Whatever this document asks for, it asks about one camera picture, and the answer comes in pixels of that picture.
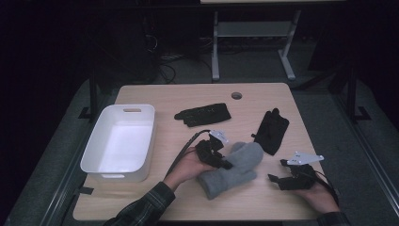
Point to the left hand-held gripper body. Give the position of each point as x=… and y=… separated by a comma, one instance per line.
x=208, y=153

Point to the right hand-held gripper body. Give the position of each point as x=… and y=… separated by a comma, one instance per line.
x=301, y=175

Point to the grey knit mitten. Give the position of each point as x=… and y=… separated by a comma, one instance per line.
x=246, y=176
x=246, y=155

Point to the black glove with light dots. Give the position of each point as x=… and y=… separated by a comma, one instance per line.
x=204, y=114

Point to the white plastic bin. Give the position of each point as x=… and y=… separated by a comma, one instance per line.
x=120, y=147

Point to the person's left hand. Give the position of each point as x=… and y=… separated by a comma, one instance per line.
x=188, y=166

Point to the person's right hand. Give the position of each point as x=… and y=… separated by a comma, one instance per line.
x=320, y=197

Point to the round grey table grommet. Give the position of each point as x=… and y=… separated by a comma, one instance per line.
x=236, y=95

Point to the black metal post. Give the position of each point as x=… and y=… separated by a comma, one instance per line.
x=353, y=94
x=93, y=94

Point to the grey metal table frame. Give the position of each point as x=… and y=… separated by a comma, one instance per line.
x=254, y=29

